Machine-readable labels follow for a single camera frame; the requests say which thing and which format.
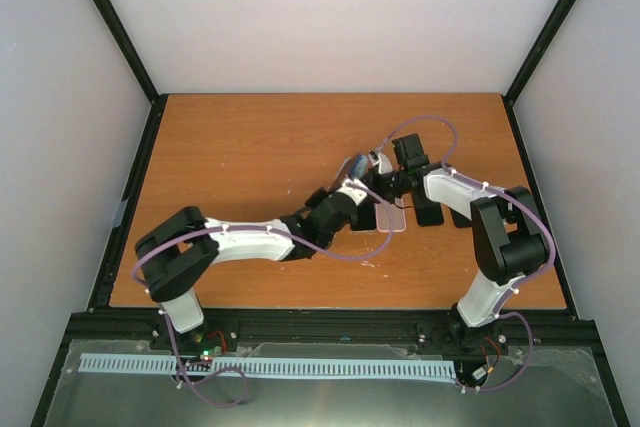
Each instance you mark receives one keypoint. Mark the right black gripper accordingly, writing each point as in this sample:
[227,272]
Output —
[370,181]

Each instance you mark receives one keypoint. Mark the pink phone case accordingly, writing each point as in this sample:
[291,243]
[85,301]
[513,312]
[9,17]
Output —
[392,218]

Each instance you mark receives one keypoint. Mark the light blue phone case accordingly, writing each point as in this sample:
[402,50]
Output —
[341,175]

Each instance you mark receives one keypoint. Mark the black smartphone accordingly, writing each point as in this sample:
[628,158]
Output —
[428,213]

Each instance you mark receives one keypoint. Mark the black phone case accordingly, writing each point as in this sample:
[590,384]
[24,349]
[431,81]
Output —
[459,220]

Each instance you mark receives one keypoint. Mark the silver edged smartphone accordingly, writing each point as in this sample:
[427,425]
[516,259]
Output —
[365,218]

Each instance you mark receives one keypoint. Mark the blue edged smartphone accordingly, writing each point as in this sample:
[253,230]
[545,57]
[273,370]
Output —
[360,165]

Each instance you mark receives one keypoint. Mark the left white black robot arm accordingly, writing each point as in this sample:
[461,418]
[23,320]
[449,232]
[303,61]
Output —
[173,257]

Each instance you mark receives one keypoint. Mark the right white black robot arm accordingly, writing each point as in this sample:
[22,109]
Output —
[511,243]

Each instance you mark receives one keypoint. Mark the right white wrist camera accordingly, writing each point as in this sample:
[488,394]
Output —
[380,163]

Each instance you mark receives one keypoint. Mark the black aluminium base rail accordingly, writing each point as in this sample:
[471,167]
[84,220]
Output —
[426,332]

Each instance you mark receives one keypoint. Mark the metal base plate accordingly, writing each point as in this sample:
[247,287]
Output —
[543,387]

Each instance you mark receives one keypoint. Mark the right black frame post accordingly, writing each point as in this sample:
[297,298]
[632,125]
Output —
[544,39]

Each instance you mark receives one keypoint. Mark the black frame post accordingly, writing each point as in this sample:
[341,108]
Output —
[121,37]
[544,39]

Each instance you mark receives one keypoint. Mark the light blue slotted cable duct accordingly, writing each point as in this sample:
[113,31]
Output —
[274,368]

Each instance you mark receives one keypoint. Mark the left black frame post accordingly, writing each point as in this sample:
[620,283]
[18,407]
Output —
[121,37]

